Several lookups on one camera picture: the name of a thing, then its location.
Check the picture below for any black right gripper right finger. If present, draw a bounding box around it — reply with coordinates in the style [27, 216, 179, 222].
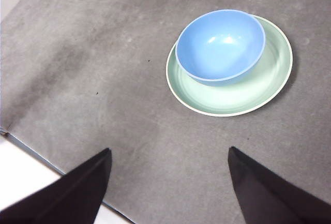
[228, 146, 331, 224]

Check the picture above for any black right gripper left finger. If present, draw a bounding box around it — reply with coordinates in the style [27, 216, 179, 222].
[0, 148, 113, 224]

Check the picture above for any blue bowl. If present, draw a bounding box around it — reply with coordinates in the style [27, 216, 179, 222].
[175, 8, 266, 87]

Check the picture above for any green plate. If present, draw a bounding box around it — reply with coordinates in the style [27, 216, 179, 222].
[165, 13, 294, 117]

